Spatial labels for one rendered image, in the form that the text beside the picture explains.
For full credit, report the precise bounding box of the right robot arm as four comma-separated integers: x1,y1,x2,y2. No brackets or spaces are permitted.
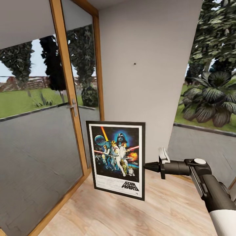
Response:
143,147,236,236

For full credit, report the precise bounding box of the poster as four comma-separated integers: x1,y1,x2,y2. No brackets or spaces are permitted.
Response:
86,120,146,201

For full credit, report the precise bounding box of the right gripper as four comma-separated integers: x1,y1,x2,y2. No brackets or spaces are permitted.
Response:
143,157,180,179

